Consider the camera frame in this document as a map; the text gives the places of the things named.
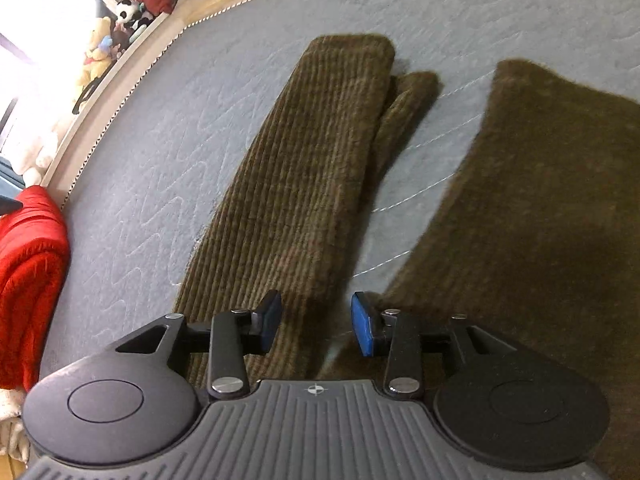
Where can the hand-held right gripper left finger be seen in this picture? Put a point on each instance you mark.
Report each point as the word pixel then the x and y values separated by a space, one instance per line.
pixel 272 320

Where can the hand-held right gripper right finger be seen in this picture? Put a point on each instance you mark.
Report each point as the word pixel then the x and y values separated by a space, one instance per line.
pixel 362 325

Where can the blue-grey quilted mattress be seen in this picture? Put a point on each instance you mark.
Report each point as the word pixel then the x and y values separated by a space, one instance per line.
pixel 165 160

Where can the red folded blanket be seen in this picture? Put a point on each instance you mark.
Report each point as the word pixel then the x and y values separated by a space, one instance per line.
pixel 30 285

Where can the cream fleece folded blanket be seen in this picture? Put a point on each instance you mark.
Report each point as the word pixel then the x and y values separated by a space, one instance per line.
pixel 10 410

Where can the white plush toy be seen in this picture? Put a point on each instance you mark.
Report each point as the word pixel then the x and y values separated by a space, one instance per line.
pixel 36 155

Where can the small yellow bear plush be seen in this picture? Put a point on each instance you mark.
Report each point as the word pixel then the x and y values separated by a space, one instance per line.
pixel 91 67

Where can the large yellow bear plush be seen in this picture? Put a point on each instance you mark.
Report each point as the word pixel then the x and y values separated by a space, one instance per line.
pixel 101 30

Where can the panda plush toy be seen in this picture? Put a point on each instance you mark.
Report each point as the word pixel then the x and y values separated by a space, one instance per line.
pixel 129 11

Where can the window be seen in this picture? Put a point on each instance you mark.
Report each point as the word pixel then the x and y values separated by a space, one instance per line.
pixel 30 50

